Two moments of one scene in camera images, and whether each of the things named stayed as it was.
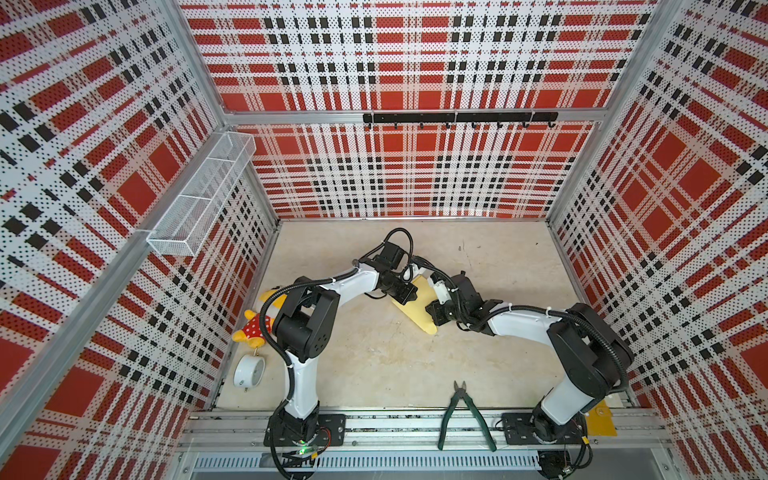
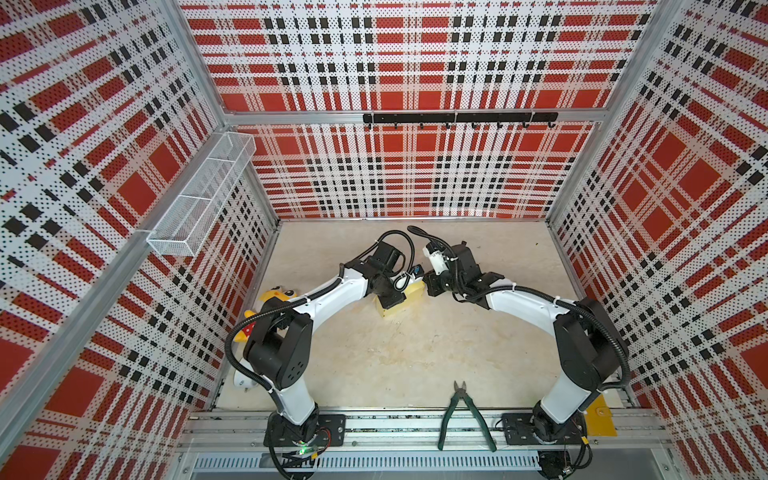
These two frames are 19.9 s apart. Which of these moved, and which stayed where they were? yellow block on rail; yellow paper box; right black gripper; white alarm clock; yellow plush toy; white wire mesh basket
Moved: right black gripper; yellow paper box
Stayed: yellow block on rail; yellow plush toy; white alarm clock; white wire mesh basket
